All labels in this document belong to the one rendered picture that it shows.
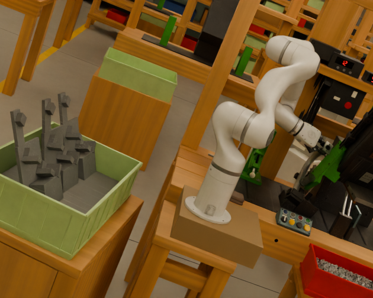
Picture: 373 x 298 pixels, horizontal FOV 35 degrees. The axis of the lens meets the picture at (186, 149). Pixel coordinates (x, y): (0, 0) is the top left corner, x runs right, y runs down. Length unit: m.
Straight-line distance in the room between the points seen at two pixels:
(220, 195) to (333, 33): 1.14
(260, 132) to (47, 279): 0.87
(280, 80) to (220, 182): 0.44
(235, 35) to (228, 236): 1.14
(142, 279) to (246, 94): 1.23
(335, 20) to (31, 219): 1.74
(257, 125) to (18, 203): 0.85
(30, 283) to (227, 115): 0.88
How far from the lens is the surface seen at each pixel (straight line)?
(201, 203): 2.19
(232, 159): 2.13
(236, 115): 2.10
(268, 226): 2.53
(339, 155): 2.69
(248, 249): 2.16
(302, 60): 2.30
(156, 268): 2.20
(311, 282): 2.32
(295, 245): 2.58
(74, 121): 2.37
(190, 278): 2.23
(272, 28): 9.56
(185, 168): 2.74
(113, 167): 2.42
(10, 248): 1.98
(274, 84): 2.21
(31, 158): 1.98
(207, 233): 2.14
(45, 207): 1.89
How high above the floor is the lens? 1.82
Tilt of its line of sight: 18 degrees down
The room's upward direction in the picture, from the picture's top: 23 degrees clockwise
